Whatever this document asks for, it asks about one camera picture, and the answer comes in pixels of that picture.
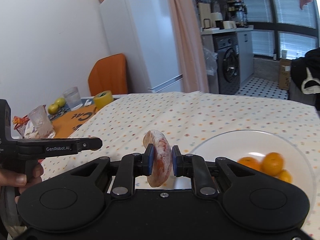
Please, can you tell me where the small yellow kumquat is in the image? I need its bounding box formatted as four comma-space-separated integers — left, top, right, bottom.
277, 170, 293, 183

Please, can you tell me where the white kitchen counter cabinet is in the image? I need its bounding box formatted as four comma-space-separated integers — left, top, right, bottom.
201, 27, 254, 94

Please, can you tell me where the frosted textured glass near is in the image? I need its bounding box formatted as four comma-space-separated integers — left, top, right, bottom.
28, 105, 55, 138

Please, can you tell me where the white refrigerator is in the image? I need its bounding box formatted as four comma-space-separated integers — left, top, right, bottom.
100, 0, 183, 93

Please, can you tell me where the large orange mandarin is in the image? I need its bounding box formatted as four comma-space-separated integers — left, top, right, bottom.
261, 152, 284, 177

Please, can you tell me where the person's left hand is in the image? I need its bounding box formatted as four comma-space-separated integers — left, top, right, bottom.
0, 163, 44, 194

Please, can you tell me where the clear drinking glass far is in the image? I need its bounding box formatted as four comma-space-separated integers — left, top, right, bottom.
63, 87, 83, 111

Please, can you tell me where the yellow tape roll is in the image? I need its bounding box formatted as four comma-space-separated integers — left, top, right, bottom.
93, 90, 114, 110

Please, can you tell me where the black jacket on chair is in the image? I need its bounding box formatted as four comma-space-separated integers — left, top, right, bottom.
289, 48, 320, 111

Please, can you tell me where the orange chair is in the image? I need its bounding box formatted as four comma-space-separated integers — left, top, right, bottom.
88, 54, 128, 96

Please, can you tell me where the peeled citrus half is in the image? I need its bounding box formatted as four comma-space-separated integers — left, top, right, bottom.
143, 129, 172, 187

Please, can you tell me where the white plate with blue rim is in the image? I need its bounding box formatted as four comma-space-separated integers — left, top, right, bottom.
172, 129, 315, 202

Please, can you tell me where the green apple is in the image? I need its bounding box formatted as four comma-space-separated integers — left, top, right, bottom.
55, 98, 66, 108
48, 103, 60, 115

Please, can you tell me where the orange cat table mat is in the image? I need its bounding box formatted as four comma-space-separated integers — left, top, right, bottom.
52, 105, 97, 138

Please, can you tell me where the cardboard box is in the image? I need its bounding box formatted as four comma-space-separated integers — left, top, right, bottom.
278, 59, 292, 90

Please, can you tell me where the floral cream tablecloth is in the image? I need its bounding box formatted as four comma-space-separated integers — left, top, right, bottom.
39, 90, 320, 238

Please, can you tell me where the pink curtain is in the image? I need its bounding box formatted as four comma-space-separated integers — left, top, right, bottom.
169, 0, 209, 93

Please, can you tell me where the grey washing machine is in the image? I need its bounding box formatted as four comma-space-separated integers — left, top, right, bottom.
213, 35, 240, 95

